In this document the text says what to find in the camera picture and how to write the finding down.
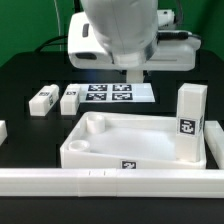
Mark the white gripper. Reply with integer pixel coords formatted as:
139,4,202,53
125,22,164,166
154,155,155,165
68,9,201,83

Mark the white desk top panel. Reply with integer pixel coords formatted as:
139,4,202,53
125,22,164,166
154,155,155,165
60,112,206,169

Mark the fiducial marker sheet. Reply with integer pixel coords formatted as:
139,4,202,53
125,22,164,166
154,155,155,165
80,83,155,103

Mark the white block left edge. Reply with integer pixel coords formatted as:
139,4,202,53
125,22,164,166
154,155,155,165
0,120,7,146

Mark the long white front barrier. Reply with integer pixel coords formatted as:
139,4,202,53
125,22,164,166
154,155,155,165
0,168,224,198

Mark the black cable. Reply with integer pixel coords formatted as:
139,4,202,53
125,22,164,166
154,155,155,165
34,34,69,54

